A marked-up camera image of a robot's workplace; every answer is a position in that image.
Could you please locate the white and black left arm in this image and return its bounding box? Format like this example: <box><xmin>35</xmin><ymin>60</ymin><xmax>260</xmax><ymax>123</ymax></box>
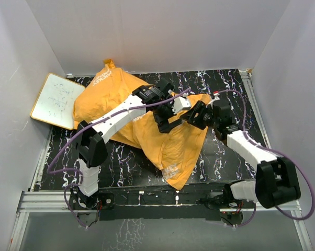
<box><xmin>71</xmin><ymin>79</ymin><xmax>191</xmax><ymax>209</ymax></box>

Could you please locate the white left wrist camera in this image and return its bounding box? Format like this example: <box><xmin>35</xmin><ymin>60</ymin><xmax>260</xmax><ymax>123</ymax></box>
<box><xmin>172</xmin><ymin>96</ymin><xmax>192</xmax><ymax>115</ymax></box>

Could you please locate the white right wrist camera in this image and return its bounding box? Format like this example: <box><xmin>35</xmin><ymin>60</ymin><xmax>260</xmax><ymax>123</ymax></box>
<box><xmin>212</xmin><ymin>91</ymin><xmax>220</xmax><ymax>101</ymax></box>

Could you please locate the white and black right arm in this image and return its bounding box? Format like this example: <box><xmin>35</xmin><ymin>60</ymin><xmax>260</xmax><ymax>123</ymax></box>
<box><xmin>181</xmin><ymin>100</ymin><xmax>301</xmax><ymax>209</ymax></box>

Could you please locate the small wood framed whiteboard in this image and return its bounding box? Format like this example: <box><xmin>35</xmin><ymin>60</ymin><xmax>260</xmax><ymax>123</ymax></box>
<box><xmin>30</xmin><ymin>73</ymin><xmax>85</xmax><ymax>130</ymax></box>

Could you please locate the aluminium table frame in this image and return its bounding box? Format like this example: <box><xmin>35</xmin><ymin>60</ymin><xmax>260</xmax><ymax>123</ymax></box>
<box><xmin>8</xmin><ymin>70</ymin><xmax>313</xmax><ymax>250</ymax></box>

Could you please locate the orange cartoon print pillowcase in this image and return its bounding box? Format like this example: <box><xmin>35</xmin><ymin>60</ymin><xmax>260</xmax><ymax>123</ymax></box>
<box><xmin>72</xmin><ymin>59</ymin><xmax>207</xmax><ymax>190</ymax></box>

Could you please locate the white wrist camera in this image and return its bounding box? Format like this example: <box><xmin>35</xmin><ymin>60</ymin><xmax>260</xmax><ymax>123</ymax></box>
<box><xmin>212</xmin><ymin>91</ymin><xmax>220</xmax><ymax>101</ymax></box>
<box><xmin>172</xmin><ymin>96</ymin><xmax>192</xmax><ymax>115</ymax></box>

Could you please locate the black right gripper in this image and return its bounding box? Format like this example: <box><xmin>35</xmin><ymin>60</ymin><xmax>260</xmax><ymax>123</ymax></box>
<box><xmin>180</xmin><ymin>101</ymin><xmax>218</xmax><ymax>130</ymax></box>

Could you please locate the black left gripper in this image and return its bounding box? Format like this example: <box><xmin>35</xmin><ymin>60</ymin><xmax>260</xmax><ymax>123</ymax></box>
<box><xmin>151</xmin><ymin>95</ymin><xmax>181</xmax><ymax>133</ymax></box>

